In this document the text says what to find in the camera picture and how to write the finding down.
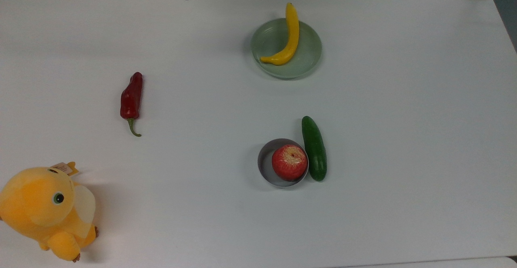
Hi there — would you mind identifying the red chili pepper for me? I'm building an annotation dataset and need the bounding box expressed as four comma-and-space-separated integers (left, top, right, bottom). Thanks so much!
120, 72, 143, 137

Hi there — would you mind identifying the green cucumber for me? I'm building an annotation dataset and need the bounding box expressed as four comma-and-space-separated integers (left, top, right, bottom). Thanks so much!
301, 116, 328, 182

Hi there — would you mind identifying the small grey metal bowl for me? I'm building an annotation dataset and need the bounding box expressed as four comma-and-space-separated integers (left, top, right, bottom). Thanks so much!
257, 138, 310, 188

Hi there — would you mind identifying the red apple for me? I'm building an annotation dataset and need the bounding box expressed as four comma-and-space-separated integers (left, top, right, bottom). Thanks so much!
271, 144, 308, 181

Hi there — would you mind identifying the pale green plate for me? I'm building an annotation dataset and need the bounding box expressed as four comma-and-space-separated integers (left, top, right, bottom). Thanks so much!
251, 18, 323, 80

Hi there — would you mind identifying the yellow banana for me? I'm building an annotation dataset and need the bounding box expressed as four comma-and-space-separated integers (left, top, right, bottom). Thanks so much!
260, 2, 300, 66

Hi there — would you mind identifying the orange plush dinosaur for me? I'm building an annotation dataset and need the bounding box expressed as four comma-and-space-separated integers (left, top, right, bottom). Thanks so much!
0, 167, 99, 263

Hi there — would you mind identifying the yellow paper plush tag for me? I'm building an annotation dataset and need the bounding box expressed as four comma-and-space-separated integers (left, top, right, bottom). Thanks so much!
50, 162, 80, 177

